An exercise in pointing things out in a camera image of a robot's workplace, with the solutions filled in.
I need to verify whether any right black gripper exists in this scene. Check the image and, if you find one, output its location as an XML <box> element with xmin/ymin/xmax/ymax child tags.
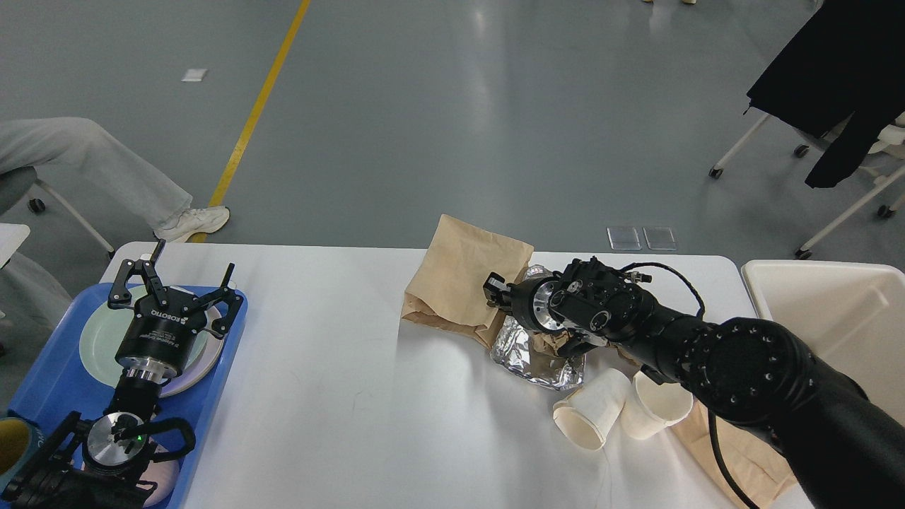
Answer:
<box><xmin>484</xmin><ymin>273</ymin><xmax>563</xmax><ymax>333</ymax></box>

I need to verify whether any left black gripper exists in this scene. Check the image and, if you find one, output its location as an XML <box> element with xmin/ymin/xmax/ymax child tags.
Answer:
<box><xmin>107</xmin><ymin>240</ymin><xmax>244</xmax><ymax>386</ymax></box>

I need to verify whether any brown paper bag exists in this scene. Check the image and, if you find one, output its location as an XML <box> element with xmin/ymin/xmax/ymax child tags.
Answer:
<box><xmin>670</xmin><ymin>402</ymin><xmax>798</xmax><ymax>508</ymax></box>
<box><xmin>401</xmin><ymin>215</ymin><xmax>535</xmax><ymax>350</ymax></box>

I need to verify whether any aluminium foil tray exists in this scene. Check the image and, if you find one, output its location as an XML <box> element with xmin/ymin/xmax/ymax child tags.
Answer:
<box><xmin>489</xmin><ymin>265</ymin><xmax>585</xmax><ymax>391</ymax></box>

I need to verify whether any light green plate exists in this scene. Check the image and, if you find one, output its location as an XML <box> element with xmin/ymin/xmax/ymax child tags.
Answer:
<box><xmin>79</xmin><ymin>285</ymin><xmax>211</xmax><ymax>390</ymax></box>

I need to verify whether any pink mug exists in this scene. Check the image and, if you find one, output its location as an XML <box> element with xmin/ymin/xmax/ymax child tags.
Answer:
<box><xmin>136</xmin><ymin>460</ymin><xmax>180</xmax><ymax>508</ymax></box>

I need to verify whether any white paper cup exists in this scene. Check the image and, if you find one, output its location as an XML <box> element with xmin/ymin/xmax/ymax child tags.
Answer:
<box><xmin>552</xmin><ymin>368</ymin><xmax>630</xmax><ymax>450</ymax></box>
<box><xmin>619</xmin><ymin>371</ymin><xmax>694</xmax><ymax>440</ymax></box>

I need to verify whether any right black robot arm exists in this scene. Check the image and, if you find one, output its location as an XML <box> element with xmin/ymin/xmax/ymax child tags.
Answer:
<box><xmin>484</xmin><ymin>257</ymin><xmax>904</xmax><ymax>508</ymax></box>

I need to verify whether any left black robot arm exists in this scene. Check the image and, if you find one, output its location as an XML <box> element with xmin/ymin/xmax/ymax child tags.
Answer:
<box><xmin>2</xmin><ymin>244</ymin><xmax>247</xmax><ymax>508</ymax></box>

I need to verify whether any crumpled brown paper in tray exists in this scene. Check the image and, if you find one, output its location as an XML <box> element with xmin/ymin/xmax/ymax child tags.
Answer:
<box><xmin>530</xmin><ymin>329</ymin><xmax>592</xmax><ymax>358</ymax></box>

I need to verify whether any pink plate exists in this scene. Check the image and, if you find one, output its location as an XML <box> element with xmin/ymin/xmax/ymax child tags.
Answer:
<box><xmin>160</xmin><ymin>331</ymin><xmax>223</xmax><ymax>397</ymax></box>

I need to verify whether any white sneaker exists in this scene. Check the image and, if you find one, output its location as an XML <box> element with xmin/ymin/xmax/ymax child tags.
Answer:
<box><xmin>153</xmin><ymin>206</ymin><xmax>230</xmax><ymax>244</ymax></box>

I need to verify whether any person in grey trousers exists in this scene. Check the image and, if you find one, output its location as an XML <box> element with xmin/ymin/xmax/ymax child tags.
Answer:
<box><xmin>0</xmin><ymin>116</ymin><xmax>195</xmax><ymax>326</ymax></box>

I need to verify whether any blue plastic tray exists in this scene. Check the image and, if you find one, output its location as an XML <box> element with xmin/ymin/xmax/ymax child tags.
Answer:
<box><xmin>7</xmin><ymin>283</ymin><xmax>249</xmax><ymax>508</ymax></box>

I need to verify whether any lying white paper cup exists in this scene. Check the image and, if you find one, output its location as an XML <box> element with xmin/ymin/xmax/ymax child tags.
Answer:
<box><xmin>552</xmin><ymin>368</ymin><xmax>630</xmax><ymax>450</ymax></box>

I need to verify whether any blue yellow mug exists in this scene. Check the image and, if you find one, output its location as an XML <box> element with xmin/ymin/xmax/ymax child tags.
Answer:
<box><xmin>1</xmin><ymin>418</ymin><xmax>45</xmax><ymax>478</ymax></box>

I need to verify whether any white plastic bin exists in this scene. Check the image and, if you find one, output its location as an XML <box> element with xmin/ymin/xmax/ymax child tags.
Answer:
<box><xmin>742</xmin><ymin>260</ymin><xmax>904</xmax><ymax>422</ymax></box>

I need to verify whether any white rolling chair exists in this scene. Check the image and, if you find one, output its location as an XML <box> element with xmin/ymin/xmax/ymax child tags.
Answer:
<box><xmin>708</xmin><ymin>113</ymin><xmax>904</xmax><ymax>260</ymax></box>

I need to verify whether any black jacket on chair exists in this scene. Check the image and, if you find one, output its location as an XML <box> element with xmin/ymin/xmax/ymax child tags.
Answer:
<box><xmin>747</xmin><ymin>1</ymin><xmax>904</xmax><ymax>188</ymax></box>

